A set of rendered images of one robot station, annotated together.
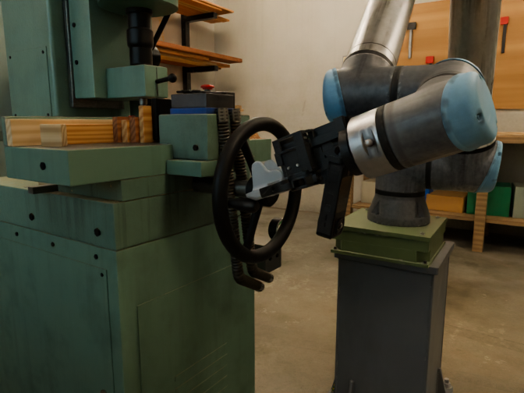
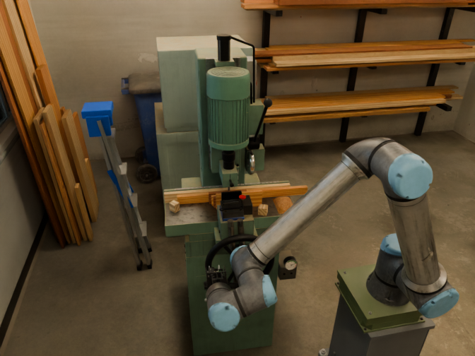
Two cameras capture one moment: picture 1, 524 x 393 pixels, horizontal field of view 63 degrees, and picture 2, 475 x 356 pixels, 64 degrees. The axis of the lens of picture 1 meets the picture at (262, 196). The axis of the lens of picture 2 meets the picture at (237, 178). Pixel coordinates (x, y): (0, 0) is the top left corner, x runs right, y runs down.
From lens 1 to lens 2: 1.28 m
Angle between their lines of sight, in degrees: 48
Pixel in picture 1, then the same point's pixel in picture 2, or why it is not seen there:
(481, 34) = (401, 233)
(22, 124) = (168, 196)
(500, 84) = not seen: outside the picture
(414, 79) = (241, 281)
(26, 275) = not seen: hidden behind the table
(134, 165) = (196, 229)
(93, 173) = (176, 232)
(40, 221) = not seen: hidden behind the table
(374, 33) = (261, 240)
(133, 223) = (195, 249)
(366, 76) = (237, 265)
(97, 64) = (214, 159)
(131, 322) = (193, 280)
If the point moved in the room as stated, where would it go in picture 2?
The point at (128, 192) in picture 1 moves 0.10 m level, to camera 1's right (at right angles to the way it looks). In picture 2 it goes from (192, 239) to (206, 250)
